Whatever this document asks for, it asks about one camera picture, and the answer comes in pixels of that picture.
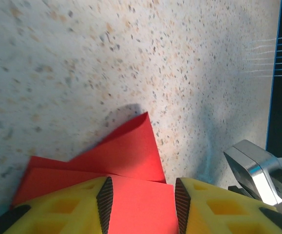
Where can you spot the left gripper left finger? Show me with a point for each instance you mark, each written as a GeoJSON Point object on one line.
{"type": "Point", "coordinates": [65, 214]}

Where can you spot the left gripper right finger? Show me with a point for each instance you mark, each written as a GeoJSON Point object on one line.
{"type": "Point", "coordinates": [216, 214]}

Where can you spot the red cloth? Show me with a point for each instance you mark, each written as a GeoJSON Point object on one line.
{"type": "Point", "coordinates": [136, 151]}

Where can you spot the blue table border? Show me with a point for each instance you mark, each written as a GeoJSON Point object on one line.
{"type": "Point", "coordinates": [270, 109]}

